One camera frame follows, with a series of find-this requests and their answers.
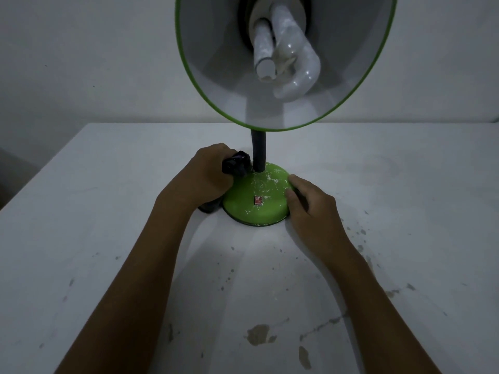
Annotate person's left hand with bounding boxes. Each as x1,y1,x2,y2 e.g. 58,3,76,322
155,143,239,211

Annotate person's right hand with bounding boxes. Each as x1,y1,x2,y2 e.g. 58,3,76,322
284,174,352,262

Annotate dark grey cloth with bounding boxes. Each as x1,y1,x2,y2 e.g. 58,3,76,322
198,150,250,214

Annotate green table lamp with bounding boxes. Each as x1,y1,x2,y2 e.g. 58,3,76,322
174,0,398,227

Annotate person's right forearm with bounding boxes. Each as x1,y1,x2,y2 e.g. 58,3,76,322
318,245,442,374

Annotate person's left forearm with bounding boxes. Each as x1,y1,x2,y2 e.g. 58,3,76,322
54,198,194,374

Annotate white fluorescent light bulb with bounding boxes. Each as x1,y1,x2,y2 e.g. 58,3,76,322
249,0,322,101

